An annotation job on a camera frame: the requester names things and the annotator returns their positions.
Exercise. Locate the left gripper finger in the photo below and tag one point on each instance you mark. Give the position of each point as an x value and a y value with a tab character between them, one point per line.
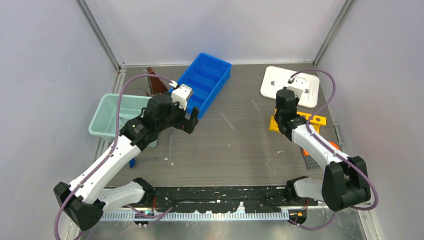
190	125
194	115

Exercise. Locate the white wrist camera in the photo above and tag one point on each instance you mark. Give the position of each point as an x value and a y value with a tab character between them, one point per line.
297	85
181	94

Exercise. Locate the light green plastic tub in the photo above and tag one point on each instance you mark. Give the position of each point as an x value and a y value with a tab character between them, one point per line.
103	123

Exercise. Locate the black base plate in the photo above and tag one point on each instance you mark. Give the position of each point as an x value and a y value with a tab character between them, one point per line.
223	199

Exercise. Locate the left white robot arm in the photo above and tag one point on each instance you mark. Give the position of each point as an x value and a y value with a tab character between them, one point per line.
85	200

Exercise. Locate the short clear glass tube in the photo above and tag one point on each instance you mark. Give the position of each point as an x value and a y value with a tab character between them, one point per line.
255	105

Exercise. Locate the grey building plate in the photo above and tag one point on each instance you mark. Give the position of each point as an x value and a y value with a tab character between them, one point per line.
310	163

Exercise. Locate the blue divided plastic bin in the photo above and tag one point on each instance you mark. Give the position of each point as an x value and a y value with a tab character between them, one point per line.
206	75

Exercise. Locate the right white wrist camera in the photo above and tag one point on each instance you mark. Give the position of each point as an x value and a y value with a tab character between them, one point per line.
297	85

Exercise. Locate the yellow test tube rack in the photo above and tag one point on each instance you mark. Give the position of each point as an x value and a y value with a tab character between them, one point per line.
317	122

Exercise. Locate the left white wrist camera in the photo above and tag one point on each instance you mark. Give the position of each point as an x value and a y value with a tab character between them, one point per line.
181	94

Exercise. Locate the brown triangular stand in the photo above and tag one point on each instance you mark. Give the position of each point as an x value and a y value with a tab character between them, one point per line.
153	85

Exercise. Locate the vertical glass pipette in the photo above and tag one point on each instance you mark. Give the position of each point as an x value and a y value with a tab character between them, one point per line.
170	150

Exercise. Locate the white plastic tray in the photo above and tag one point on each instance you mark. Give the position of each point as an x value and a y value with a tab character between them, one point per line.
276	78

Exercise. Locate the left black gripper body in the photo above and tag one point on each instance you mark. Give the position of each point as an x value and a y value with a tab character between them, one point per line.
177	118

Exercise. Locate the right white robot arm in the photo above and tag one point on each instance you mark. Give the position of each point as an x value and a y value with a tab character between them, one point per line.
345	182

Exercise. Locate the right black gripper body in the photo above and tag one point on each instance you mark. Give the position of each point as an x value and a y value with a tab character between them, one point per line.
277	117

